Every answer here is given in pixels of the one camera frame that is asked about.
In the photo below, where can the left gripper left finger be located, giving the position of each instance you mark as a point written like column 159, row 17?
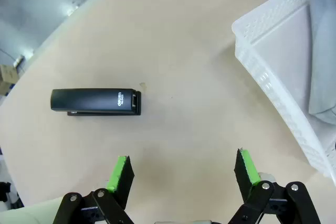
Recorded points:
column 120, row 182

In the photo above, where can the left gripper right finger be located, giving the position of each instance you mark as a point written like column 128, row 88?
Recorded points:
column 244, row 179

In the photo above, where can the black stapler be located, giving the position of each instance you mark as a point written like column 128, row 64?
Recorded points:
column 92, row 100

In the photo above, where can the pale green cup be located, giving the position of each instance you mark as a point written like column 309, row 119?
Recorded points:
column 23, row 213

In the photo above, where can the white perforated plastic basket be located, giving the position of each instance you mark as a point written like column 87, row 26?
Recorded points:
column 275, row 51

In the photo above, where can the printed cardboard box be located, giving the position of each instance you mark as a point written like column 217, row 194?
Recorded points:
column 5, row 87
column 6, row 73

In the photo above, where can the grey zippered pencil pouch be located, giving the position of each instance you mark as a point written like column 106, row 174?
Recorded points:
column 323, row 51

